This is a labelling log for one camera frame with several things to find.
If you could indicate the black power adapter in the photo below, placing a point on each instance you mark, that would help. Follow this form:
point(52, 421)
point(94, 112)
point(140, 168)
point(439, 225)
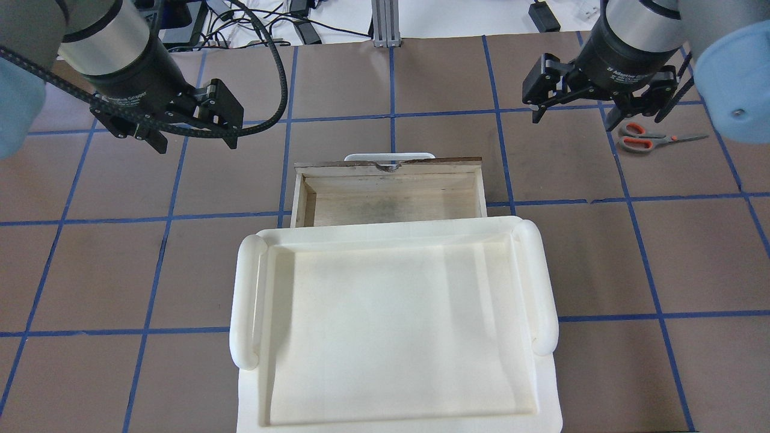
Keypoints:
point(543, 17)

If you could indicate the white plastic tray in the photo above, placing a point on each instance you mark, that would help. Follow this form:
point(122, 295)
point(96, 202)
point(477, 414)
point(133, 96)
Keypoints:
point(426, 326)

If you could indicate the aluminium frame post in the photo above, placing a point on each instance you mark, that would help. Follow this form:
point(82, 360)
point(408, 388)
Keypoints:
point(385, 24)

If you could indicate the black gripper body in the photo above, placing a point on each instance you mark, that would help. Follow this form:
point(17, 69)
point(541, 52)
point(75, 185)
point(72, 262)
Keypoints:
point(625, 63)
point(133, 71)

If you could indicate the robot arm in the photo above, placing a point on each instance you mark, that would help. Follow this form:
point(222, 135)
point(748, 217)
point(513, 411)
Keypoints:
point(726, 46)
point(112, 46)

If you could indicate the wooden drawer with white handle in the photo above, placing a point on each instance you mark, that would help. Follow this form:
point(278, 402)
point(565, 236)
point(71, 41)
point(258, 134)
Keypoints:
point(382, 188)

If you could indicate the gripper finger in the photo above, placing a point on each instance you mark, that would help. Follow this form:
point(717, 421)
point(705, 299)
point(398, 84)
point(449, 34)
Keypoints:
point(663, 92)
point(217, 108)
point(547, 85)
point(154, 138)

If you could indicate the orange grey handled scissors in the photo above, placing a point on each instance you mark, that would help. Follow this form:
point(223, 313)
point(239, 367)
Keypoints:
point(635, 138)

